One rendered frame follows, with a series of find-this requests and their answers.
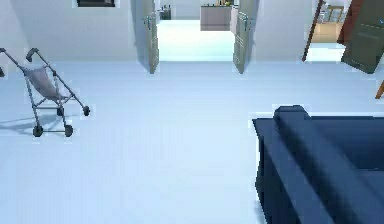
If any grey-green room door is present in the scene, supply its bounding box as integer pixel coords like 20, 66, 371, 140
134, 0, 160, 75
232, 0, 258, 75

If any dark blue sofa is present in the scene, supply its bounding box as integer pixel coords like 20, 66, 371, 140
251, 105, 384, 224

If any grey folding baby stroller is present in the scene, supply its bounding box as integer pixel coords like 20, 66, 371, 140
0, 47, 91, 138

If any wooden chair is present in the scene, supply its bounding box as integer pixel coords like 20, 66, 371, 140
320, 5, 345, 25

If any dark green room door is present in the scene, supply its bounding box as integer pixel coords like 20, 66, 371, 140
340, 0, 384, 75

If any brown wooden furniture leg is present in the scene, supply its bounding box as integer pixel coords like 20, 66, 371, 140
375, 79, 384, 100

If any grey door handle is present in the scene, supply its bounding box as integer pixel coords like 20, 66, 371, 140
237, 11, 252, 32
143, 12, 158, 32

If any brown wooden door frame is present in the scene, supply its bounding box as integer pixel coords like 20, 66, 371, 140
301, 0, 326, 63

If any black framed wall picture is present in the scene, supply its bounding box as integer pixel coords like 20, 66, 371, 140
72, 0, 120, 9

